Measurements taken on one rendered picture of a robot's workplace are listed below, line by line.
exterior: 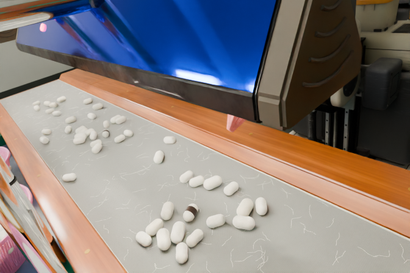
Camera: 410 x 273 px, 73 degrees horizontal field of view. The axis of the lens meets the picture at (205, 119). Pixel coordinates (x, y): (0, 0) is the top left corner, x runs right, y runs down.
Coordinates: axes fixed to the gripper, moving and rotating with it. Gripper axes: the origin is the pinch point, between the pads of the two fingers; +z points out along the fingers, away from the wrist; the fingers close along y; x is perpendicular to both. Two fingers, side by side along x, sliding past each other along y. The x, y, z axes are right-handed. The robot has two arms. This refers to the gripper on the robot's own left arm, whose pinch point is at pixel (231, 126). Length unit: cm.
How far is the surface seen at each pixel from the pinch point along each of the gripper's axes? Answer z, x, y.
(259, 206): 10.3, 4.2, 9.2
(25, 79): 26, 73, -473
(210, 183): 11.1, 3.7, -1.7
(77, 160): 23.0, -3.5, -39.7
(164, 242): 21.5, -5.4, 2.3
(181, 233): 19.5, -3.4, 2.9
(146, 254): 24.8, -5.6, 0.1
